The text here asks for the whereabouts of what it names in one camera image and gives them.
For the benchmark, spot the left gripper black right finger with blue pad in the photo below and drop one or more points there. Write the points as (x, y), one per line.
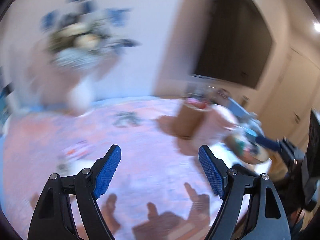
(265, 216)

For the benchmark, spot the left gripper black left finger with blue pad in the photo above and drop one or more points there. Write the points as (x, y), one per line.
(53, 217)

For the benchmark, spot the purple tissue pack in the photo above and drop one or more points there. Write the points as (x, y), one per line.
(77, 151)

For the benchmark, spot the blue plaid hair bow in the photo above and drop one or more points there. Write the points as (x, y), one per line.
(126, 119)

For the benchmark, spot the pink lidded container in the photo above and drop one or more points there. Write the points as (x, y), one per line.
(218, 124)

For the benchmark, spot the pink floral towel mat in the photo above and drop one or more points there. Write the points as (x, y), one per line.
(159, 190)

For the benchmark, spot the wooden pen holder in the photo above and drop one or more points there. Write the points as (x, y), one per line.
(189, 117)

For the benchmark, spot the white ribbed vase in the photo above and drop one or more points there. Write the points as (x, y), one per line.
(80, 97)

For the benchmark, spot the artificial flower bouquet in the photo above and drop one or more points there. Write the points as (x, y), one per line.
(82, 39)

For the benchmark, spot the wall mounted television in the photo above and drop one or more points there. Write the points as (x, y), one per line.
(237, 44)

